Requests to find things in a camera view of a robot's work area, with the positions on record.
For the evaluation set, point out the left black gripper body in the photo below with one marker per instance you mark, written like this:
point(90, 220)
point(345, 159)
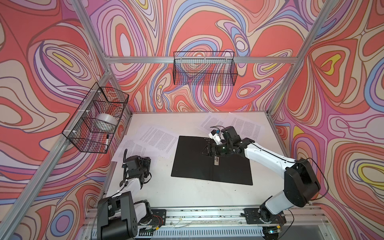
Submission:
point(143, 167)

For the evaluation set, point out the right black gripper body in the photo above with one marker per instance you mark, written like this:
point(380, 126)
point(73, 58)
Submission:
point(224, 148)

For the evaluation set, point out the orange and black folder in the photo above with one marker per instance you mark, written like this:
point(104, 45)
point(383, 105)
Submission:
point(189, 162)

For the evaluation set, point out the printed paper sheet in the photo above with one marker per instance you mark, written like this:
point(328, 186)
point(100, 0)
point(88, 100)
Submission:
point(211, 121)
point(135, 148)
point(244, 127)
point(158, 139)

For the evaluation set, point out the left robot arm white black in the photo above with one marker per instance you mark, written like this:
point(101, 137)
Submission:
point(118, 216)

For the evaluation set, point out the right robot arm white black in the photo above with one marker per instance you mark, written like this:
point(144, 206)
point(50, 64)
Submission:
point(300, 181)

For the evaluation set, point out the metal folder clip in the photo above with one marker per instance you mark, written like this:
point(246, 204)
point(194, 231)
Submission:
point(216, 161)

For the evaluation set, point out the white tape roll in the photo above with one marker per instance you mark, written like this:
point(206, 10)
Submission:
point(105, 122)

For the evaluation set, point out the green circuit board left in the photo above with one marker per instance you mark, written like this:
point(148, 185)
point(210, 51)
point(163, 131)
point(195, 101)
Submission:
point(148, 230)

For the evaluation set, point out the green circuit board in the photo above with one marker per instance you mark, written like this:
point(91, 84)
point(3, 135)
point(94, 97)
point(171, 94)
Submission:
point(272, 230)
point(148, 230)

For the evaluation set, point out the green circuit board right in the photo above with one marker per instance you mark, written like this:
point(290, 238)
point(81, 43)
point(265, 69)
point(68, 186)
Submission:
point(272, 230)

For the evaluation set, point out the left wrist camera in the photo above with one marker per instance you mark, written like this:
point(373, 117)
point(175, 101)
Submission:
point(129, 163)

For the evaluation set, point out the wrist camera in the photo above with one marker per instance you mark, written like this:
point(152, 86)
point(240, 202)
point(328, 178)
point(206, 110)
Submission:
point(216, 136)
point(129, 163)

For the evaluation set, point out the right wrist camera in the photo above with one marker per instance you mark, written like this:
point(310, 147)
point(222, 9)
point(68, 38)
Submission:
point(216, 136)

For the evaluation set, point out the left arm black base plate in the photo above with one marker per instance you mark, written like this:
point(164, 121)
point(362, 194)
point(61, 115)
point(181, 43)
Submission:
point(156, 218)

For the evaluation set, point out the black wire basket on left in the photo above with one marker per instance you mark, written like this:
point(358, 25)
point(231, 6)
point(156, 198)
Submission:
point(80, 130)

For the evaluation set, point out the black wire basket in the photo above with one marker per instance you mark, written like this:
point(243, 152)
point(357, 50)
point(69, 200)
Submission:
point(204, 68)
point(80, 130)

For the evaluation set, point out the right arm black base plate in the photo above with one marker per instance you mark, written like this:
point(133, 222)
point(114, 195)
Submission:
point(257, 216)

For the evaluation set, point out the black wire basket at back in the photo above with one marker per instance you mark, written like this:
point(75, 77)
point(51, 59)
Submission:
point(204, 68)

